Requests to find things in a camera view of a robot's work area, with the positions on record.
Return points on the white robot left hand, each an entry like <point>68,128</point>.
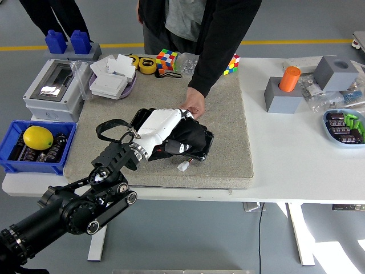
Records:
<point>159,125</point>

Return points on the person's left hand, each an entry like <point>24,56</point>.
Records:
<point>196,101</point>

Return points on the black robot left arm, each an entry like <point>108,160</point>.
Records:
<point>71,208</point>

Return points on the table height control panel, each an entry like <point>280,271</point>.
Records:
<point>348,207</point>

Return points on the clear bag of screws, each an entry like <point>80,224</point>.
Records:
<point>186,64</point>

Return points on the grey-brown mat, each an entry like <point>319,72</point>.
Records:
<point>222,142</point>

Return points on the purple tray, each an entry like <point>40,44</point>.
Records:
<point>129,87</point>

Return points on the multicolour puzzle cube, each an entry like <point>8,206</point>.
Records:
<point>166,59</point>
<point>232,65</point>

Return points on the yellow tape measure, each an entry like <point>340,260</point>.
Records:
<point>134,60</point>
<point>147,65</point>

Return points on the white folded cardboard box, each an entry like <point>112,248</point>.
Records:
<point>121,65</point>

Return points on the grey block holder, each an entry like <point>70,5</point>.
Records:
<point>280,101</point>

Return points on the orange cylinder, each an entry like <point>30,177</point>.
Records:
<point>289,79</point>

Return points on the grey block base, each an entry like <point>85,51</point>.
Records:
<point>96,52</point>

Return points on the white perforated strip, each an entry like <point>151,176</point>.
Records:
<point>299,62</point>

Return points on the clear bag of metal parts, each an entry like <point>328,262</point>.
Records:
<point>309,88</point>

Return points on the blue plastic block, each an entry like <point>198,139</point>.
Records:
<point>81,42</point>
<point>56,42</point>

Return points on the grey box under table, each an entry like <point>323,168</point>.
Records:
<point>252,206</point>

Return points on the yellow lemon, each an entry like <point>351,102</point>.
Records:
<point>38,137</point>

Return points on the large clear plastic bag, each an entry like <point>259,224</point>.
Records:
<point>325,101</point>

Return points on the white table leg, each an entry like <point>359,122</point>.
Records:
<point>97,245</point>
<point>300,234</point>

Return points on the light blue bowl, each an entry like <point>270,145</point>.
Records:
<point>328,134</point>

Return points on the grey block with round hole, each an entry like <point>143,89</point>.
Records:
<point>330,74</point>

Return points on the person in background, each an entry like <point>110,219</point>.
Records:
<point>62,17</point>

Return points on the green battery cell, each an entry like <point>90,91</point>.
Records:
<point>347,120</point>
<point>353,117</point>
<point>357,125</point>
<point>362,128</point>

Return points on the clear bag of blue resistors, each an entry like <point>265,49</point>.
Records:
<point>353,95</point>

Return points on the blue plastic bin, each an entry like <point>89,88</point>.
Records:
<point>7,168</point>

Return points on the white switch box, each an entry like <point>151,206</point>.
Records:
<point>108,84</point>

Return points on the grey electrical enclosure box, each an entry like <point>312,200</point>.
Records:
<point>37,85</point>

